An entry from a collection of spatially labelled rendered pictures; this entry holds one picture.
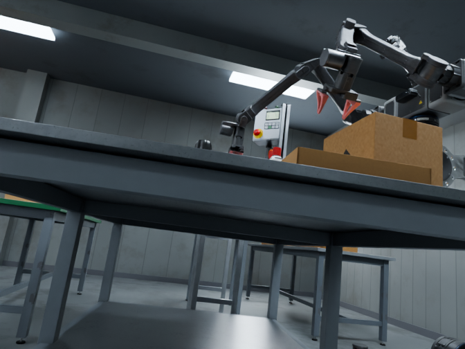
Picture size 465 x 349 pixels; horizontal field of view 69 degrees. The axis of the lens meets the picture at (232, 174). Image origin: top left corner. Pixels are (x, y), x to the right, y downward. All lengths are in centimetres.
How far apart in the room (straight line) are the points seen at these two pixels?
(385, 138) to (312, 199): 51
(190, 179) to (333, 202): 26
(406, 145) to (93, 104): 580
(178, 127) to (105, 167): 573
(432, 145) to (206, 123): 547
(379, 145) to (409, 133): 12
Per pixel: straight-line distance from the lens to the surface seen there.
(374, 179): 63
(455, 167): 177
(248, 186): 59
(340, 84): 121
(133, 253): 600
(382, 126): 110
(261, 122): 197
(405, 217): 70
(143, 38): 437
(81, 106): 649
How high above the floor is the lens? 68
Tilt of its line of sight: 12 degrees up
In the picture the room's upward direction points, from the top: 7 degrees clockwise
